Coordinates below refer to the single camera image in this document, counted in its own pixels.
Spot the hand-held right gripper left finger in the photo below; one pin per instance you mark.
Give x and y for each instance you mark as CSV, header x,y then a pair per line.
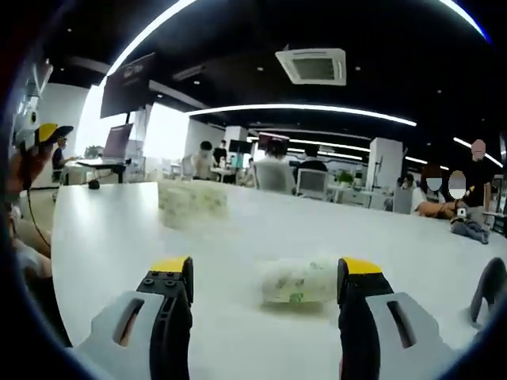
x,y
166,316

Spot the hanging dark display screen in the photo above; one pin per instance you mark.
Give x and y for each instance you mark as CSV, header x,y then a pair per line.
x,y
128,85

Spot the grey crumpled cloth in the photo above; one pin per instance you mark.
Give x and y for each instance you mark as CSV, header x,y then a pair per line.
x,y
471,231

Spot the person's beige trouser leg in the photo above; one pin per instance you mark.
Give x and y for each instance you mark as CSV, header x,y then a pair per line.
x,y
31,237

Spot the small black desk object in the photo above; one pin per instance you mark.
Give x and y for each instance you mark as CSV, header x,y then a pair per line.
x,y
94,185

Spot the ceiling air conditioner unit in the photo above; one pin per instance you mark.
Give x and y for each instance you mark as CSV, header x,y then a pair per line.
x,y
313,66

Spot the grey curved chair back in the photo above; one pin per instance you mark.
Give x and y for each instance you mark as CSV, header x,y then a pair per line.
x,y
489,289

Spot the person's left hand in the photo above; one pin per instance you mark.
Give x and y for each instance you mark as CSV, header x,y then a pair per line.
x,y
25,170

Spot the white patterned towel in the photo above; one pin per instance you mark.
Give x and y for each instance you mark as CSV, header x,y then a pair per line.
x,y
297,281
194,204

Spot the white square pillar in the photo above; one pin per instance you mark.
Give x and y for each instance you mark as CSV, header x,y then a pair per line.
x,y
384,166

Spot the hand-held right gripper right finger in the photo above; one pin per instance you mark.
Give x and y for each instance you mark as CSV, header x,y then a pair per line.
x,y
360,316

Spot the folded white patterned towel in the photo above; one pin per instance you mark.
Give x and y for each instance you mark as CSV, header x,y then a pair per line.
x,y
194,204

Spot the curved ceiling light strip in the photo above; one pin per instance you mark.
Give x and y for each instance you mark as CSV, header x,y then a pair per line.
x,y
301,108

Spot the green potted plant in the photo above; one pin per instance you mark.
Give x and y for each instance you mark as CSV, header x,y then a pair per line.
x,y
345,180

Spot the white table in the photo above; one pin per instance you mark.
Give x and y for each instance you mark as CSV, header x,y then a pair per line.
x,y
277,229

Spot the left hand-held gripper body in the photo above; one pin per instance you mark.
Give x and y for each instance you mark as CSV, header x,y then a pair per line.
x,y
29,118

